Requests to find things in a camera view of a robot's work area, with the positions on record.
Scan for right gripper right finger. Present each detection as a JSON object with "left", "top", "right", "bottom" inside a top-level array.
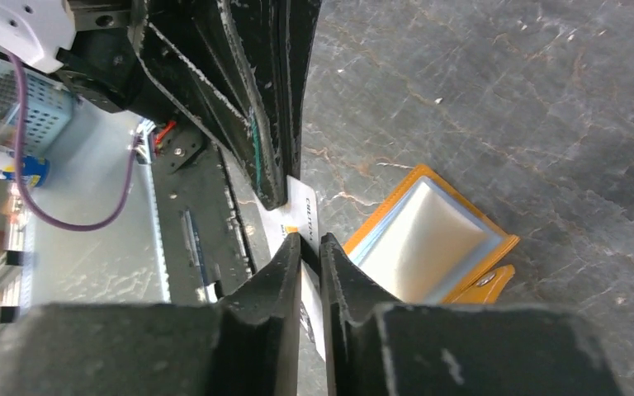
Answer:
[{"left": 319, "top": 234, "right": 622, "bottom": 395}]

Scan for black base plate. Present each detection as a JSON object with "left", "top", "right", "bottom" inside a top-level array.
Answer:
[{"left": 151, "top": 121, "right": 257, "bottom": 305}]

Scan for white credit card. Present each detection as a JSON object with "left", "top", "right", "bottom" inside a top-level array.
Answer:
[{"left": 258, "top": 177, "right": 326, "bottom": 360}]

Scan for orange card holder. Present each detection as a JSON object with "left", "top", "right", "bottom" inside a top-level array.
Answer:
[{"left": 343, "top": 164, "right": 520, "bottom": 304}]

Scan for blue perforated basket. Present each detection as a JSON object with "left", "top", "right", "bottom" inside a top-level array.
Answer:
[{"left": 0, "top": 61, "right": 76, "bottom": 156}]

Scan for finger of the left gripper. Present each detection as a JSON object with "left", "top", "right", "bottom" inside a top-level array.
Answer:
[
  {"left": 229, "top": 0, "right": 322, "bottom": 181},
  {"left": 133, "top": 1, "right": 287, "bottom": 210}
]

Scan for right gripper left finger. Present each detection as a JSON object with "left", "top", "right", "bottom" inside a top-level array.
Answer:
[{"left": 0, "top": 233, "right": 301, "bottom": 395}]

